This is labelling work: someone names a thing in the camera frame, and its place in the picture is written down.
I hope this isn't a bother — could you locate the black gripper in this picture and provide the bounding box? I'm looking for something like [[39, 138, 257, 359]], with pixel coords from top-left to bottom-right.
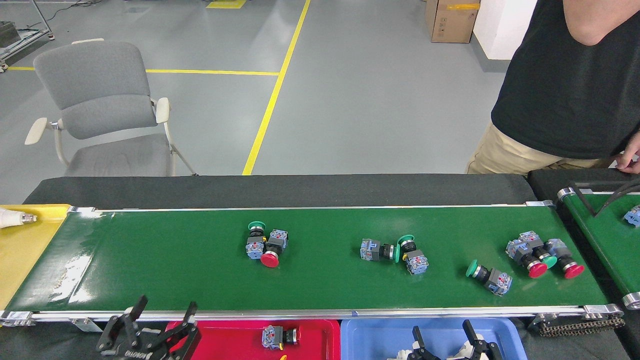
[[96, 295, 202, 360]]

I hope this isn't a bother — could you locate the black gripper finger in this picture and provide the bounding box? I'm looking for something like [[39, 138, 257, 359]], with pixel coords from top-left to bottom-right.
[[462, 320, 503, 360], [407, 326, 442, 360]]

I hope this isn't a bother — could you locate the green ring push button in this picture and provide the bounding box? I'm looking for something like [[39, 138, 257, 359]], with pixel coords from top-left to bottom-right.
[[398, 234, 430, 276]]

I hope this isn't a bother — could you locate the black collar push button switch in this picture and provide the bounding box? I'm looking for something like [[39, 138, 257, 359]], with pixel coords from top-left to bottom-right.
[[261, 325, 300, 351]]

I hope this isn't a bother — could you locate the blue plastic tray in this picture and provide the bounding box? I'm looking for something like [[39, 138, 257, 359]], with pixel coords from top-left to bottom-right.
[[340, 317, 528, 360]]

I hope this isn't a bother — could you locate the red plastic tray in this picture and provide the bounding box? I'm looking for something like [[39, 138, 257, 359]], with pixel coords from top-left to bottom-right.
[[165, 319, 342, 360]]

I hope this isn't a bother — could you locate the yellow plastic tray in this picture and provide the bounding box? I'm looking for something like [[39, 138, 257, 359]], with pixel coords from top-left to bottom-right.
[[0, 204, 72, 311]]

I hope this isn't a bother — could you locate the green feeder conveyor belt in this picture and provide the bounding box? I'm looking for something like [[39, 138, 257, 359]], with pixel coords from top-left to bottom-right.
[[557, 187, 640, 311]]

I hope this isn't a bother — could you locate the white light bulb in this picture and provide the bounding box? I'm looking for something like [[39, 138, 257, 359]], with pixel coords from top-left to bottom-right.
[[0, 207, 38, 229]]

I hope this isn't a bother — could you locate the grey fabric armchair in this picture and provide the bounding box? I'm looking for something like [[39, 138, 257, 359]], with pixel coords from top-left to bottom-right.
[[25, 38, 198, 177]]

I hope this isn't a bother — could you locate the person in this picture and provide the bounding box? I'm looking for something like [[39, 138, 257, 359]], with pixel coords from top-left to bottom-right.
[[466, 0, 640, 175]]

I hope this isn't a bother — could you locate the metal rack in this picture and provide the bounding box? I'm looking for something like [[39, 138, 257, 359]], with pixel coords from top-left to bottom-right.
[[0, 0, 55, 71]]

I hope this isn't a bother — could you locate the brown cardboard box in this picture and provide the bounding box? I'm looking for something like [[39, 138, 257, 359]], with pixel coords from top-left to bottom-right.
[[425, 0, 481, 44]]

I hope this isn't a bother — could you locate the black equipment box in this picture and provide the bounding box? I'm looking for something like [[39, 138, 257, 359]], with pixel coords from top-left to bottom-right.
[[0, 21, 22, 48]]

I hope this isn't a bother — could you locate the black drive chain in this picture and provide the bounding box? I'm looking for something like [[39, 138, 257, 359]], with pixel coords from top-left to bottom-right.
[[537, 316, 626, 337]]

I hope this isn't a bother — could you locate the black guide frame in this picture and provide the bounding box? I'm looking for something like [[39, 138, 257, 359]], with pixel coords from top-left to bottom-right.
[[570, 180, 640, 217]]

